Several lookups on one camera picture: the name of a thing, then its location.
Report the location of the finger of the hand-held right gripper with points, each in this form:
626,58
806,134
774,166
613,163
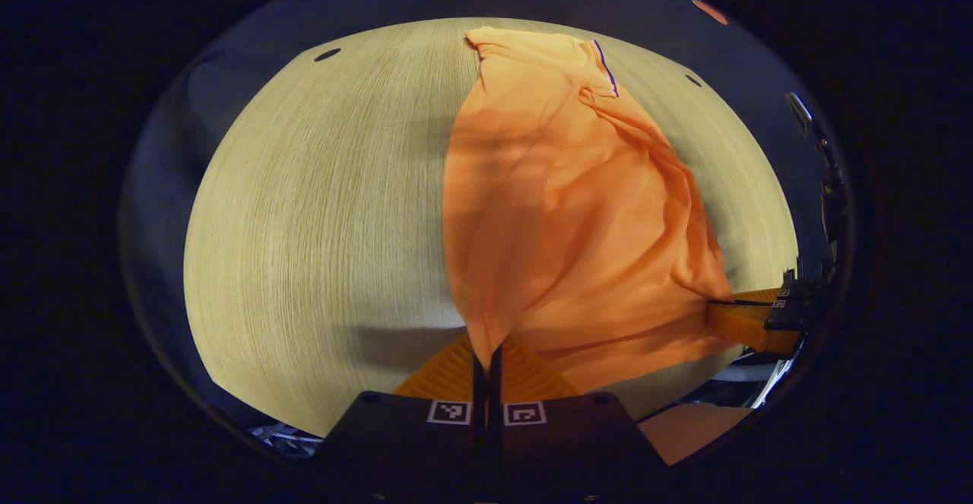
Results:
760,296
749,328

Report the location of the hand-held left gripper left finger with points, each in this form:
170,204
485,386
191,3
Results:
395,451

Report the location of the person's tan clothing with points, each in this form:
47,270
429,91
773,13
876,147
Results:
692,432

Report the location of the shiny metal object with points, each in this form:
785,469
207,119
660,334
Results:
285,437

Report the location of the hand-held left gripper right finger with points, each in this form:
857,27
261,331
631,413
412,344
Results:
578,451

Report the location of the orange T-shirt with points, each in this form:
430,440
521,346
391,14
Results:
578,223

